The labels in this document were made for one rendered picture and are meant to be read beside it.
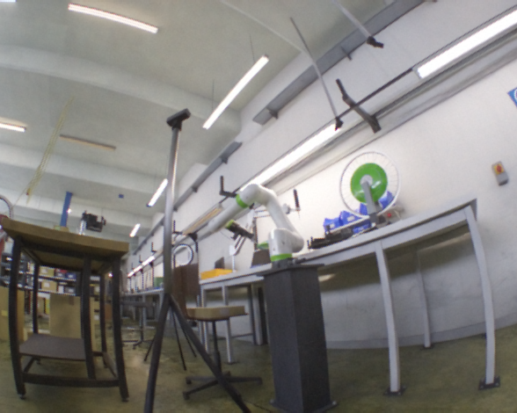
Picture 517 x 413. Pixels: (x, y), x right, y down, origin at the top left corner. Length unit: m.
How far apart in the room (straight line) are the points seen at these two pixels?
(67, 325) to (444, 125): 3.87
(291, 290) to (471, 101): 2.20
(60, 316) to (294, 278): 2.12
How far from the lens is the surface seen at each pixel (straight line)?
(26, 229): 1.37
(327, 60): 3.41
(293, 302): 1.14
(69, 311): 2.51
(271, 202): 1.63
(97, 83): 4.23
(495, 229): 2.14
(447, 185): 2.21
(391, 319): 1.33
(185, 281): 1.53
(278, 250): 1.31
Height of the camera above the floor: 0.66
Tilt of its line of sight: 22 degrees up
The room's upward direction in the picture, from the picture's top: 6 degrees counter-clockwise
